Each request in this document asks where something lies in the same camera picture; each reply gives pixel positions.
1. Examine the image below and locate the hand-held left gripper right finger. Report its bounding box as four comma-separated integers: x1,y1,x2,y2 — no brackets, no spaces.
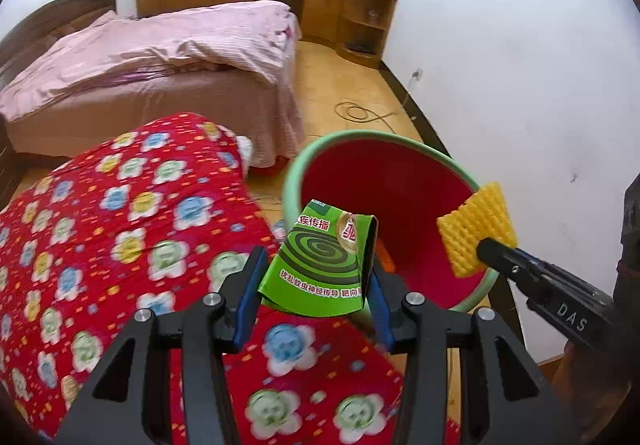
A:
367,257,566,445

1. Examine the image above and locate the green mosquito coil box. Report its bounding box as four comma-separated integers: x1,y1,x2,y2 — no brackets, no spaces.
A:
256,197,380,318

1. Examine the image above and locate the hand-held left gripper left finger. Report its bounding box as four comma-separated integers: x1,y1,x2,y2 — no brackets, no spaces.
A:
54,246,271,445

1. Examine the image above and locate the bed with pink blanket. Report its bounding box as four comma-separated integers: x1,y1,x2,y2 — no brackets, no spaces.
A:
0,0,303,166

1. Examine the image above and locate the wooden corner shelf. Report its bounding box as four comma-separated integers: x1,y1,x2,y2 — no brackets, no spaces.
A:
340,0,399,70

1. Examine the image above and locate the bed mattress with brown sheet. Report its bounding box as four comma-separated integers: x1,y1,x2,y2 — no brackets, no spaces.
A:
4,70,301,170

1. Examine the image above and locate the black cable on floor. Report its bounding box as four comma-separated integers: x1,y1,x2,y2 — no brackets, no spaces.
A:
334,100,401,130

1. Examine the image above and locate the red bin with green rim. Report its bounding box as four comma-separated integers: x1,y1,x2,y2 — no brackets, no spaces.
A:
281,132,498,313

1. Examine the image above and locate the red flower printed blanket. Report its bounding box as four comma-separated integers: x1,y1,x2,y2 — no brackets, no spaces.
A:
0,112,461,445

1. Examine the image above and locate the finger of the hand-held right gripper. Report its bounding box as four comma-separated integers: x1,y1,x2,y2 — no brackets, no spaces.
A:
475,236,556,298

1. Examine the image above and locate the wooden headboard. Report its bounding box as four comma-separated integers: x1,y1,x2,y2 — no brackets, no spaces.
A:
0,0,120,76

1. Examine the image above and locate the long wooden cabinet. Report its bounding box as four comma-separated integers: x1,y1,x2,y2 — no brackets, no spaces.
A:
135,0,351,46

